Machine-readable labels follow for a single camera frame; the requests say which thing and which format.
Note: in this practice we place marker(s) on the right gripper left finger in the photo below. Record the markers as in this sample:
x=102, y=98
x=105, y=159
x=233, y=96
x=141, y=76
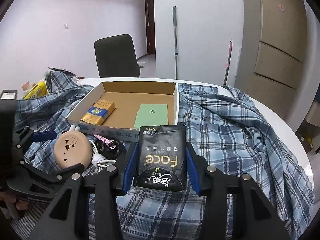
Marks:
x=113, y=181

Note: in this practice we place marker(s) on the black office chair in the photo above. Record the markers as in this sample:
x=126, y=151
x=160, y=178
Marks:
x=116, y=57

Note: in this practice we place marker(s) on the black Face tissue pack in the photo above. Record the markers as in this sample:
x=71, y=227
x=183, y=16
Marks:
x=162, y=158

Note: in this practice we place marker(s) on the person's left hand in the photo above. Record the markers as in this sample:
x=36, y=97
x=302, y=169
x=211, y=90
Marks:
x=10, y=197

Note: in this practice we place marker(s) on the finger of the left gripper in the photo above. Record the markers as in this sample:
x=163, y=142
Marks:
x=44, y=136

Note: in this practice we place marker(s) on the green paper card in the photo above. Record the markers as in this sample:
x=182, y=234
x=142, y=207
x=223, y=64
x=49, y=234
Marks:
x=151, y=115

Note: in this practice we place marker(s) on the blue plaid shirt cloth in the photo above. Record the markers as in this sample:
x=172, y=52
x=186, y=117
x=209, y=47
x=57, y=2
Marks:
x=229, y=131

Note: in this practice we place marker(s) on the dark wooden door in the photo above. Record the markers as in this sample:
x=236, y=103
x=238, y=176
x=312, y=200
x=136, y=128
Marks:
x=150, y=26

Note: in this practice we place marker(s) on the tan round plush pouch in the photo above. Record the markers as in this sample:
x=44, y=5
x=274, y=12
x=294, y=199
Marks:
x=72, y=148

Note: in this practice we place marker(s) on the pink handled broom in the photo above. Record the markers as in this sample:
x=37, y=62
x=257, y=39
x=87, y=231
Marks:
x=228, y=62

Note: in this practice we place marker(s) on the pink patterned hair clip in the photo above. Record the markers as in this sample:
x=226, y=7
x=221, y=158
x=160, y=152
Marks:
x=109, y=143

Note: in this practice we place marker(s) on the yellow spray can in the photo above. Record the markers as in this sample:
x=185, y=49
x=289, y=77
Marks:
x=36, y=90

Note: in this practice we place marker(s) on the gold three-door refrigerator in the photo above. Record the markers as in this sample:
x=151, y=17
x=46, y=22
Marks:
x=272, y=52

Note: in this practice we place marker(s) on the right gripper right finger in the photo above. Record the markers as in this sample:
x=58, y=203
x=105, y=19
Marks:
x=209, y=182

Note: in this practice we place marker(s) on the open cardboard box tray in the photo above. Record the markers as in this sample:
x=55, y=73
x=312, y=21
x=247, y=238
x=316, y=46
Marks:
x=127, y=94

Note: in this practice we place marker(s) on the yellow blue cigarette pack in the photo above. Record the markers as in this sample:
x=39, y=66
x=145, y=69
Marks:
x=99, y=112

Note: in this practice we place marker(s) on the white bunny plush keychain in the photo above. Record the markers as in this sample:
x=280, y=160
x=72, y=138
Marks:
x=74, y=128

